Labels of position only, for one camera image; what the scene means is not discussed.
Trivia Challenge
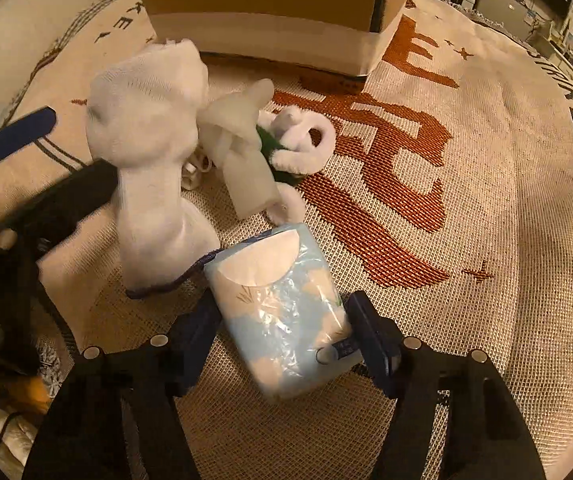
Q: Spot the white sock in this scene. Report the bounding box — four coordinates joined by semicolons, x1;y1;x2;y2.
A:
86;39;220;296

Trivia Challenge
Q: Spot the blue tissue pack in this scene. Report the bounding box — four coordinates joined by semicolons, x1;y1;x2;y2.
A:
204;223;362;400

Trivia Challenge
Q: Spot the white pipe-cleaner flower toy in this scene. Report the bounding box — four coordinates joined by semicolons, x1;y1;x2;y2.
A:
256;105;336;226

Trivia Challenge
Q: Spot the small white folded cloth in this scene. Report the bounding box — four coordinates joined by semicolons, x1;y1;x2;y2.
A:
181;79;280;220

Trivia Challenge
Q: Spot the cream woven lettered blanket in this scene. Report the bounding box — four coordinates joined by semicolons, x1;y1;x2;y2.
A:
0;0;573;479

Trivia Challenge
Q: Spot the brown cardboard box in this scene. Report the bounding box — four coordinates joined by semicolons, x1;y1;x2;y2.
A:
141;0;405;77

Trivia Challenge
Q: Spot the grey mini fridge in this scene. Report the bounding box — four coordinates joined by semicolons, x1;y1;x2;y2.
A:
476;0;536;41

